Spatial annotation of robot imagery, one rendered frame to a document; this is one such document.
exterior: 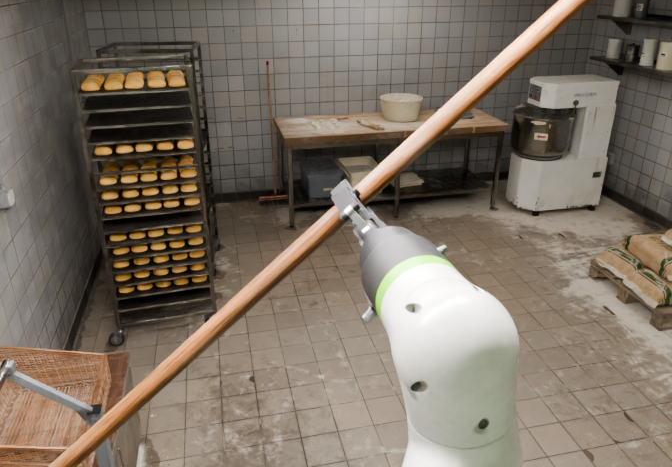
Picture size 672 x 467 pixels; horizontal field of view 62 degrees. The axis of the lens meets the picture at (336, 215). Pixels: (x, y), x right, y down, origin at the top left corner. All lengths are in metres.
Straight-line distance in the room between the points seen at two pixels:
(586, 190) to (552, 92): 1.12
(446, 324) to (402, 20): 5.63
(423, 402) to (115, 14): 5.42
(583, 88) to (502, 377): 5.42
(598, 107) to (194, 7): 3.92
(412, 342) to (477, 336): 0.05
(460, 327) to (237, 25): 5.35
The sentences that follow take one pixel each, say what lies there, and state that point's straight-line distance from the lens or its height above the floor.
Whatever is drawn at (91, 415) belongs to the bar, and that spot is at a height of 0.95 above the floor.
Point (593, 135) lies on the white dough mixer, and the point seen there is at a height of 0.80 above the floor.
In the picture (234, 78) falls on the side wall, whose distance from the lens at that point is 5.77.
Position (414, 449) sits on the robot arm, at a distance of 0.56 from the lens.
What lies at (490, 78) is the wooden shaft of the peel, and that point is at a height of 2.13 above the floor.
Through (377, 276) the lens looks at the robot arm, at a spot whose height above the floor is 1.98.
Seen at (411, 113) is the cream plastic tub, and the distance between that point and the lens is 5.62.
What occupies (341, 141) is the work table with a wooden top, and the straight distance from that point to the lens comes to 5.20.
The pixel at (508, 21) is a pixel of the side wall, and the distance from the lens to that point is 6.51.
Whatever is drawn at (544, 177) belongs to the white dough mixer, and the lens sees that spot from 5.84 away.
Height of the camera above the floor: 2.26
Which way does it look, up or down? 23 degrees down
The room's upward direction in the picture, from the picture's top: straight up
